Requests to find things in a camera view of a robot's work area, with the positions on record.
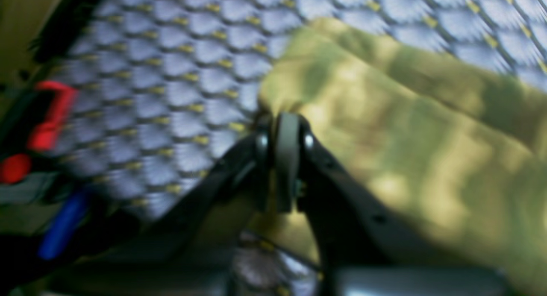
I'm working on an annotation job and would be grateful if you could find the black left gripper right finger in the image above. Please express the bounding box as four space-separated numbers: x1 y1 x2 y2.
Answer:
296 117 509 296

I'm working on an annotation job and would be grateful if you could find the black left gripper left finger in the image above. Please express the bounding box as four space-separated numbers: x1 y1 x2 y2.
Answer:
47 113 300 296

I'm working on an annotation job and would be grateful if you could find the camouflage T-shirt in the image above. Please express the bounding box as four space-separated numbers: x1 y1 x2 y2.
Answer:
205 16 547 296

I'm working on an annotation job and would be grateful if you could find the purple fan-pattern tablecloth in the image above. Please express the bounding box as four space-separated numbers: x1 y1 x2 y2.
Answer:
53 0 546 296

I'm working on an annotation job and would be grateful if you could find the red table clamp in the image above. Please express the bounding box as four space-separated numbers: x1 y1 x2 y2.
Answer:
0 80 78 185

